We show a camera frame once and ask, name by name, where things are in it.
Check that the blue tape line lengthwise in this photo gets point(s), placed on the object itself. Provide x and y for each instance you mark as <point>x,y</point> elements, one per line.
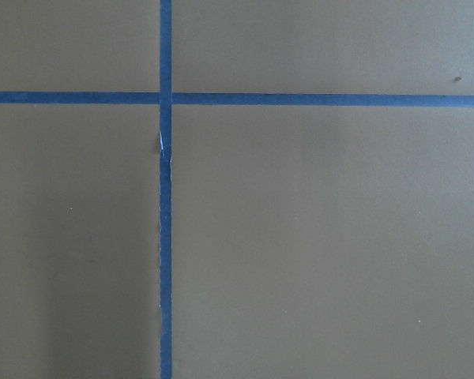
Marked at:
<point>165,191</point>

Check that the blue tape line crosswise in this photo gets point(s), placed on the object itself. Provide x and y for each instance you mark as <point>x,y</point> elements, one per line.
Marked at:
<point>202,98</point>

